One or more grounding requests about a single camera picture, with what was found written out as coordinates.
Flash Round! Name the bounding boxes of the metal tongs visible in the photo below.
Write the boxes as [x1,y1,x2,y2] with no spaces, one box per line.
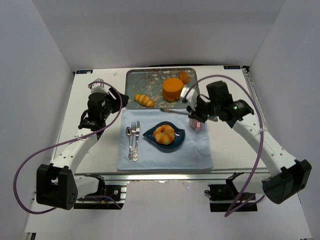
[159,108,218,122]

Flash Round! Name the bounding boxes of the round striped bread bun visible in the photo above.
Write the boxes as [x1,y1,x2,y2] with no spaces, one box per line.
[153,124,175,145]

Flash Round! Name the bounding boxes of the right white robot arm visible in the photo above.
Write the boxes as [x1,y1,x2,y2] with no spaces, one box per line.
[182,81,312,204]

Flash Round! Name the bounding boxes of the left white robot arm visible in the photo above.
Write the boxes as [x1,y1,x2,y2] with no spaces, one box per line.
[36,89,129,210]

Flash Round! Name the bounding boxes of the striped croissant bread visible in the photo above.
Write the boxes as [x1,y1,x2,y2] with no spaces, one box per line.
[134,94,155,108]

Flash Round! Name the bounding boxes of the pink mug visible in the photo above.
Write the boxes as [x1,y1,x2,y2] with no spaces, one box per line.
[189,118,201,132]

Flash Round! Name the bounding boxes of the floral metal tray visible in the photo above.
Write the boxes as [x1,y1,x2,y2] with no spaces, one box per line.
[125,67,198,109]

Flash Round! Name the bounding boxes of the silver spoon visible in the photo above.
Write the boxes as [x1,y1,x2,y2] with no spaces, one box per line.
[125,126,133,160]

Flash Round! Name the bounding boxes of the small brown pastry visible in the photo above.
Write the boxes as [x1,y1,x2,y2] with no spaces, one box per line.
[179,70,190,85]

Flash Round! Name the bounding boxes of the orange cylindrical cake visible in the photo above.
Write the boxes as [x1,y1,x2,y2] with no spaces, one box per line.
[162,77,184,102]

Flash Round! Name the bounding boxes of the light blue cloth mat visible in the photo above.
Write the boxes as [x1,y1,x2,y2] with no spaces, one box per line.
[117,109,213,171]

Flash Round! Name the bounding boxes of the dark blue leaf plate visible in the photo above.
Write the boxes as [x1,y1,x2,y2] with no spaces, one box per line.
[143,121,186,153]

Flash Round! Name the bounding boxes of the silver fork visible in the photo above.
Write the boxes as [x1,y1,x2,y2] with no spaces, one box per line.
[129,122,136,159]

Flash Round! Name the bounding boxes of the silver table knife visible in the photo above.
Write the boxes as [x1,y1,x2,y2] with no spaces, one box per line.
[133,121,140,162]

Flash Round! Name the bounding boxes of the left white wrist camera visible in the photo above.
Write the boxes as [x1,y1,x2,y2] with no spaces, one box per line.
[88,78,108,94]

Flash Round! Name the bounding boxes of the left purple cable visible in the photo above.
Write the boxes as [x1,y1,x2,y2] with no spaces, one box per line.
[12,80,125,215]

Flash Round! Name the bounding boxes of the purple cable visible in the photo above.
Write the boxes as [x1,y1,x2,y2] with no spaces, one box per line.
[12,80,125,215]
[181,74,266,218]

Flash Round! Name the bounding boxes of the aluminium frame rail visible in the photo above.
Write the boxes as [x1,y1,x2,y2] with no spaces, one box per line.
[74,171,286,182]

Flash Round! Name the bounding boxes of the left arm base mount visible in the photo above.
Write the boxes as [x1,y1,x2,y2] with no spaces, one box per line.
[74,185,127,210]

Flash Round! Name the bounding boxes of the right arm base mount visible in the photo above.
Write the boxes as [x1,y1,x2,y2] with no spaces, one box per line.
[204,172,258,213]

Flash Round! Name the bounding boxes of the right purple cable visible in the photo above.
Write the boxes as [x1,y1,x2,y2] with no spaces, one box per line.
[181,74,266,218]

